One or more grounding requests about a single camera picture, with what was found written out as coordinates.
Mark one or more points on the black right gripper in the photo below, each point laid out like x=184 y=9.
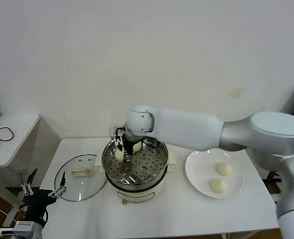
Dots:
x=131 y=140

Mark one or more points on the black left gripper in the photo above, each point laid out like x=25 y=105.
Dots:
x=37 y=199

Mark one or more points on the white steamed baozi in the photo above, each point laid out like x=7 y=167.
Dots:
x=218 y=186
x=224 y=169
x=119 y=155
x=137 y=147

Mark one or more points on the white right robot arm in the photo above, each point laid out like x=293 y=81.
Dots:
x=186 y=127

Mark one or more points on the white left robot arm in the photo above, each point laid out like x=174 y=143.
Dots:
x=39 y=231

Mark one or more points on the stainless steel steamer basket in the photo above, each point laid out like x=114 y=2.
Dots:
x=146 y=164

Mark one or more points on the black table foot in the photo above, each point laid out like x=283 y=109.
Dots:
x=15 y=189
x=272 y=181

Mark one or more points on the white electric cooking pot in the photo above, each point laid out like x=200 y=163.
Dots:
x=136 y=195

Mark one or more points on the white side table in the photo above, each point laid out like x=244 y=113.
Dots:
x=17 y=124

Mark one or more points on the white round plate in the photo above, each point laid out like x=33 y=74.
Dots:
x=199 y=171

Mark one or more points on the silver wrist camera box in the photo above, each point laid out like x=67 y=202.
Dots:
x=23 y=227

